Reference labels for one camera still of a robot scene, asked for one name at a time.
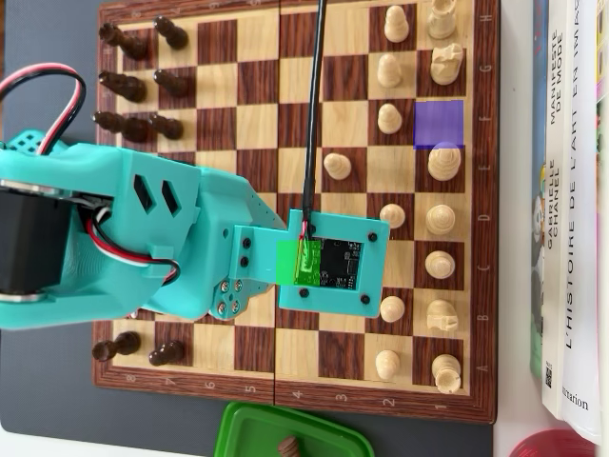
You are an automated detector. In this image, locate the light wood chess king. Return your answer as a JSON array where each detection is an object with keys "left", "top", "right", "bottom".
[{"left": 426, "top": 141, "right": 463, "bottom": 182}]

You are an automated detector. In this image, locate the dark brown chess rook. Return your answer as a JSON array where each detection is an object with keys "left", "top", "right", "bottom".
[
  {"left": 91, "top": 330, "right": 143, "bottom": 362},
  {"left": 97, "top": 22, "right": 148, "bottom": 62}
]

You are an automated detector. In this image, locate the teal perforated robot base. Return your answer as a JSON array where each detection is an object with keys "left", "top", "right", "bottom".
[{"left": 2, "top": 128, "right": 53, "bottom": 156}]

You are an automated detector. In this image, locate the long red white black cable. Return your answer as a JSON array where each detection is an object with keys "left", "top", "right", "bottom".
[{"left": 0, "top": 65, "right": 88, "bottom": 156}]

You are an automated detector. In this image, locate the dark brown chess bishop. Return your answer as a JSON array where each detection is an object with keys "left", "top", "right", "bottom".
[{"left": 92, "top": 110, "right": 152, "bottom": 144}]

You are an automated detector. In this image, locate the wooden folding chessboard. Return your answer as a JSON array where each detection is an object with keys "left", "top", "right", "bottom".
[{"left": 89, "top": 0, "right": 501, "bottom": 427}]

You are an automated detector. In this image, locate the light wood chess bishop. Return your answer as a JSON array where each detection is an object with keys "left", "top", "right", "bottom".
[{"left": 424, "top": 249, "right": 457, "bottom": 281}]

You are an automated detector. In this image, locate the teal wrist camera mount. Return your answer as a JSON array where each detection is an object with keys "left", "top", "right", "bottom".
[{"left": 227, "top": 208, "right": 392, "bottom": 319}]

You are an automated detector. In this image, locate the dark brown chess knight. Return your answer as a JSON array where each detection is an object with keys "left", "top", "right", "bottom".
[{"left": 98, "top": 70, "right": 147, "bottom": 103}]

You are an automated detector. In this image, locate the light wood chess knight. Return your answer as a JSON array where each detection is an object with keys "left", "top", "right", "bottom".
[
  {"left": 426, "top": 298, "right": 461, "bottom": 333},
  {"left": 430, "top": 41, "right": 465, "bottom": 86}
]

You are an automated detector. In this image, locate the green plastic lid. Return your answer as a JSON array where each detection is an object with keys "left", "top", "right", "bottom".
[{"left": 212, "top": 402, "right": 376, "bottom": 457}]

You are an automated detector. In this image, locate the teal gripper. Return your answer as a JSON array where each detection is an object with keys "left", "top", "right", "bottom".
[{"left": 196, "top": 168, "right": 290, "bottom": 322}]

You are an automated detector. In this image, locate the light wood chess queen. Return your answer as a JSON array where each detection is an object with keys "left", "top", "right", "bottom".
[{"left": 425, "top": 203, "right": 458, "bottom": 235}]

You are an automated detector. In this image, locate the illustrated cartoon book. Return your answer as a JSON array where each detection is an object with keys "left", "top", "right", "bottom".
[{"left": 530, "top": 0, "right": 551, "bottom": 382}]

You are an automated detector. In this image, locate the red round ribbed lid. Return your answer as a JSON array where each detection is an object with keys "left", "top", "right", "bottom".
[{"left": 511, "top": 429, "right": 600, "bottom": 457}]

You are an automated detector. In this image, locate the Gabrielle Chanel book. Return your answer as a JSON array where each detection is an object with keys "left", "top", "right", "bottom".
[{"left": 541, "top": 0, "right": 575, "bottom": 423}]

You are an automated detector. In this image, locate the short red white black cable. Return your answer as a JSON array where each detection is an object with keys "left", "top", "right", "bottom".
[{"left": 85, "top": 209, "right": 183, "bottom": 286}]

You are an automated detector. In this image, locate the white art history book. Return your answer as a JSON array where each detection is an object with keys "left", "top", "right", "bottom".
[{"left": 560, "top": 0, "right": 609, "bottom": 447}]

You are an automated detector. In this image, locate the black camera cable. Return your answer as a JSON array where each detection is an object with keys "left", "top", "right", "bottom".
[{"left": 300, "top": 0, "right": 329, "bottom": 239}]

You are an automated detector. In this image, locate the light wood chess pawn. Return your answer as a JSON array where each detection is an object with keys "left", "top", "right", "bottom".
[
  {"left": 377, "top": 102, "right": 403, "bottom": 134},
  {"left": 379, "top": 203, "right": 407, "bottom": 229},
  {"left": 383, "top": 4, "right": 410, "bottom": 43},
  {"left": 324, "top": 151, "right": 353, "bottom": 181},
  {"left": 380, "top": 294, "right": 406, "bottom": 324},
  {"left": 377, "top": 51, "right": 404, "bottom": 88},
  {"left": 374, "top": 349, "right": 402, "bottom": 382}
]

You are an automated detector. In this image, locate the light wood chess rook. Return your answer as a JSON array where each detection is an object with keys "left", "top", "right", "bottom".
[
  {"left": 431, "top": 354, "right": 463, "bottom": 395},
  {"left": 426, "top": 0, "right": 461, "bottom": 40}
]

